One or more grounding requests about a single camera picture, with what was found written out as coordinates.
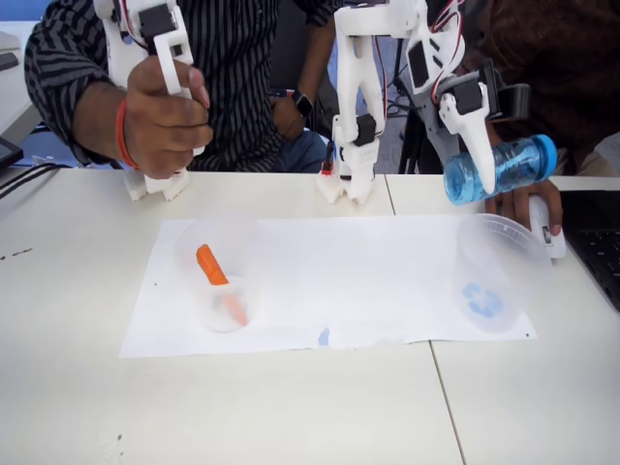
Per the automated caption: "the blue plastic bottle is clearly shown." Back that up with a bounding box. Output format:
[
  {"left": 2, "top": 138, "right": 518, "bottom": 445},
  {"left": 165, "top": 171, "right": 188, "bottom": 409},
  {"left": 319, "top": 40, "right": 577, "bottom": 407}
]
[{"left": 443, "top": 134, "right": 558, "bottom": 205}]

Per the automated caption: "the white computer mouse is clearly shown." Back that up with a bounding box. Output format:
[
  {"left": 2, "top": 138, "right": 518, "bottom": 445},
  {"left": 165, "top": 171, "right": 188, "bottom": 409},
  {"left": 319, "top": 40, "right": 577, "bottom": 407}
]
[{"left": 525, "top": 193, "right": 567, "bottom": 261}]

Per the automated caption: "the white leader robot arm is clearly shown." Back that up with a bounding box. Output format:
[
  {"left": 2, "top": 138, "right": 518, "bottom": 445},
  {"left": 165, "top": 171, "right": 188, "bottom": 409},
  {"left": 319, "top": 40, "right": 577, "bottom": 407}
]
[{"left": 93, "top": 0, "right": 210, "bottom": 202}]

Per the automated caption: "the bare left forearm of striped-shirt person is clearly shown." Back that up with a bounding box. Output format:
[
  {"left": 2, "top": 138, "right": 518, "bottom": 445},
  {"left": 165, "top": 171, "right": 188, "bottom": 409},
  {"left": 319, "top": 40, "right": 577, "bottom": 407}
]
[{"left": 297, "top": 14, "right": 340, "bottom": 98}]

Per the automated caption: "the right forearm in striped sleeve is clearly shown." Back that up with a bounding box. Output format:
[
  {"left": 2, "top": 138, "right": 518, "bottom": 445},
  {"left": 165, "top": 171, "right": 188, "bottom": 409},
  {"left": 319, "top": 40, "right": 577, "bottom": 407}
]
[{"left": 23, "top": 9, "right": 130, "bottom": 169}]

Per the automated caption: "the orange carrot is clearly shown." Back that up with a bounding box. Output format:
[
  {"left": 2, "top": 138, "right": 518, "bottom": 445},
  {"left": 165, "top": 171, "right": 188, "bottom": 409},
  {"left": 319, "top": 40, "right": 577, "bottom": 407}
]
[{"left": 196, "top": 244, "right": 249, "bottom": 326}]

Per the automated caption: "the hand of brown-shirt person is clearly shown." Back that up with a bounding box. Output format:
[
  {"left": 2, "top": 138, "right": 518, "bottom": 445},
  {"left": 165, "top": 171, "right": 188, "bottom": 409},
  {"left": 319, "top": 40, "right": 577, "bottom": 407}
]
[{"left": 483, "top": 176, "right": 566, "bottom": 236}]

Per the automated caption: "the left hand of striped-shirt person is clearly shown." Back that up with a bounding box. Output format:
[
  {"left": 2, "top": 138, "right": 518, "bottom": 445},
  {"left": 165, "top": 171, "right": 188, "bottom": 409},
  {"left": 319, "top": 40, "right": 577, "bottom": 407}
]
[{"left": 268, "top": 94, "right": 309, "bottom": 141}]

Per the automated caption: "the right hand of striped-shirt person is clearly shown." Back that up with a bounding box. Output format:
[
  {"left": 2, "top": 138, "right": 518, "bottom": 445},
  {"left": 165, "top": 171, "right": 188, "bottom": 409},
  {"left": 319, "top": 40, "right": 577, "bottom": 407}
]
[{"left": 124, "top": 56, "right": 215, "bottom": 180}]

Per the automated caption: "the black gripper webcam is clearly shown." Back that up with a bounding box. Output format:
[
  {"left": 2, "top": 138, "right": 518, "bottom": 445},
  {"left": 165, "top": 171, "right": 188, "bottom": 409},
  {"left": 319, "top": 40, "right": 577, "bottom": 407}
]
[{"left": 478, "top": 60, "right": 532, "bottom": 122}]

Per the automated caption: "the smartwatch with grey band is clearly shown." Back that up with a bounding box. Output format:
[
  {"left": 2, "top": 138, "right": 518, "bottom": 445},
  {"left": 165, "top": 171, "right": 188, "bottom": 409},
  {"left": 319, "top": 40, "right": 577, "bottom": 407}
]
[{"left": 292, "top": 90, "right": 315, "bottom": 118}]

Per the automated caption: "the person in brown shirt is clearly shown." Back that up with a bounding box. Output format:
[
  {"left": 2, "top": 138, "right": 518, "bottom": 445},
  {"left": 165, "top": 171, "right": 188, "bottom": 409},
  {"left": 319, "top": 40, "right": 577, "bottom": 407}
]
[{"left": 454, "top": 0, "right": 620, "bottom": 178}]

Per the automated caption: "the black laptop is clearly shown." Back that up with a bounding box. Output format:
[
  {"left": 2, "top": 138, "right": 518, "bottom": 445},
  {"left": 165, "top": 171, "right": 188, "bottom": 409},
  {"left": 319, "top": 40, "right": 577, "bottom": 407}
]
[{"left": 556, "top": 190, "right": 620, "bottom": 314}]

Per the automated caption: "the clear plastic deli container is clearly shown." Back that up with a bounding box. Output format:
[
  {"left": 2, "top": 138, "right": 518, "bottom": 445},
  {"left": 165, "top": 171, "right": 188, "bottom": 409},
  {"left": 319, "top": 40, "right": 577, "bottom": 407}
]
[{"left": 449, "top": 212, "right": 553, "bottom": 335}]

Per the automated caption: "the white paper sheet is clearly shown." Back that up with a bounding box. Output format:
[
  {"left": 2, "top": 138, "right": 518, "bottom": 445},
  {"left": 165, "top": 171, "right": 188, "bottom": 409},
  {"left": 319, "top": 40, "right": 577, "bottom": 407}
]
[{"left": 118, "top": 215, "right": 539, "bottom": 359}]

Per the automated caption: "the person in striped shirt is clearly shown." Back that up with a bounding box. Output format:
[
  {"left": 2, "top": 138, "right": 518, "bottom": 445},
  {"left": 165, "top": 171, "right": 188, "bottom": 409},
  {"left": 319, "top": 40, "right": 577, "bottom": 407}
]
[{"left": 23, "top": 0, "right": 362, "bottom": 174}]

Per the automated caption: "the clear plastic cup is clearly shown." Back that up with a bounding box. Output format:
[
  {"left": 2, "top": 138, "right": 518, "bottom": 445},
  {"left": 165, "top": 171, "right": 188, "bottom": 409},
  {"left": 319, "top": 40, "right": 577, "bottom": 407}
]
[{"left": 173, "top": 217, "right": 268, "bottom": 334}]

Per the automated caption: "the red thread wrist bracelet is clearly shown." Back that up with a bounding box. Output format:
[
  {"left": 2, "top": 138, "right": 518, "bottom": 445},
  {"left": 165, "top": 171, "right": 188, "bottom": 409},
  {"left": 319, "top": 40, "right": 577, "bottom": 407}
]
[{"left": 114, "top": 100, "right": 142, "bottom": 171}]

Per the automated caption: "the black cable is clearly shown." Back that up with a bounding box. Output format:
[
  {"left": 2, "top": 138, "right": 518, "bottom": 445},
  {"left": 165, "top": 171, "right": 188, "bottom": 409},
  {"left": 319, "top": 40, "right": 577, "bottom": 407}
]
[{"left": 0, "top": 162, "right": 67, "bottom": 200}]

